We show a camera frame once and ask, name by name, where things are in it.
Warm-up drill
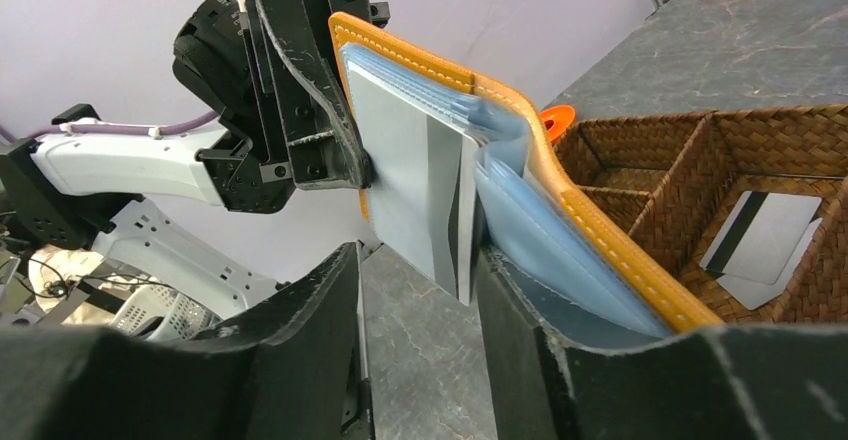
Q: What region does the white card with black stripe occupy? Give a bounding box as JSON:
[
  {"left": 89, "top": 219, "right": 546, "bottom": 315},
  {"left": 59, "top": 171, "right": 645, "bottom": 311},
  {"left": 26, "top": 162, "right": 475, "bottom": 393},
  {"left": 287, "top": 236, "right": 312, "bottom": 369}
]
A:
[{"left": 347, "top": 64, "right": 479, "bottom": 305}]

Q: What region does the brown woven basket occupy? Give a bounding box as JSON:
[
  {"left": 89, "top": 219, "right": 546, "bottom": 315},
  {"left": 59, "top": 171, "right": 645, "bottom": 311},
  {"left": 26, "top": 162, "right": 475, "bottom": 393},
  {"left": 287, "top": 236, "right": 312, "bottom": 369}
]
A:
[{"left": 554, "top": 104, "right": 847, "bottom": 323}]

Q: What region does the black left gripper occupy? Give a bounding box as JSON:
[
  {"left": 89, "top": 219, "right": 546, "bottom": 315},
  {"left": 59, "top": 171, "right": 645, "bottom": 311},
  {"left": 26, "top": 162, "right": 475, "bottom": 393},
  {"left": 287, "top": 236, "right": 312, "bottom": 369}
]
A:
[{"left": 238, "top": 0, "right": 392, "bottom": 190}]

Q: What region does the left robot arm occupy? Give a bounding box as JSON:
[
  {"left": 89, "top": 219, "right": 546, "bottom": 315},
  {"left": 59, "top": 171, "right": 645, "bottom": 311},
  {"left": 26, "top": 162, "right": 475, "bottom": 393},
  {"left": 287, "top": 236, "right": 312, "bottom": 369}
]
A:
[{"left": 1, "top": 0, "right": 390, "bottom": 319}]

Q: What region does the grey card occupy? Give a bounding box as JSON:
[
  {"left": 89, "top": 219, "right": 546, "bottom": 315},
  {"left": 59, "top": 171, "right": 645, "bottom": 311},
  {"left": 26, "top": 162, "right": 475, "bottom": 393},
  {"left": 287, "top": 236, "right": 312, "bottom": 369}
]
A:
[{"left": 699, "top": 190, "right": 822, "bottom": 284}]

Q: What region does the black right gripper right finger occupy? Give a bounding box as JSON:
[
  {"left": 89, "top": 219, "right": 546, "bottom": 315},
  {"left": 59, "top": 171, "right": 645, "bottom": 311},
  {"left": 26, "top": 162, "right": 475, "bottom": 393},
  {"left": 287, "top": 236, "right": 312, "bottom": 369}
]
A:
[{"left": 476, "top": 248, "right": 847, "bottom": 439}]

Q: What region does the orange letter shaped block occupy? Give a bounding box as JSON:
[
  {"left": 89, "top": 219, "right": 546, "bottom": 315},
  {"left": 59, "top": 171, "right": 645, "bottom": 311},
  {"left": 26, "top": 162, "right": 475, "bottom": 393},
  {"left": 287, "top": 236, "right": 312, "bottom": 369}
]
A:
[{"left": 540, "top": 105, "right": 576, "bottom": 144}]

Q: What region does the yellow leather card holder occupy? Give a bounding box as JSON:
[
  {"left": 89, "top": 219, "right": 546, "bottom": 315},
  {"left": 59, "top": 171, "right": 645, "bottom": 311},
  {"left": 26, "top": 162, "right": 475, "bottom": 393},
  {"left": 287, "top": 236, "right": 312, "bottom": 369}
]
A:
[{"left": 329, "top": 13, "right": 719, "bottom": 336}]

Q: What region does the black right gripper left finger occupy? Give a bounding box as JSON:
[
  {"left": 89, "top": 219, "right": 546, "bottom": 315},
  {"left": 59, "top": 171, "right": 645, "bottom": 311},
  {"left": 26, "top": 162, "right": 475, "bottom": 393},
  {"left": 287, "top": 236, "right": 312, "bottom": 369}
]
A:
[{"left": 1, "top": 243, "right": 361, "bottom": 439}]

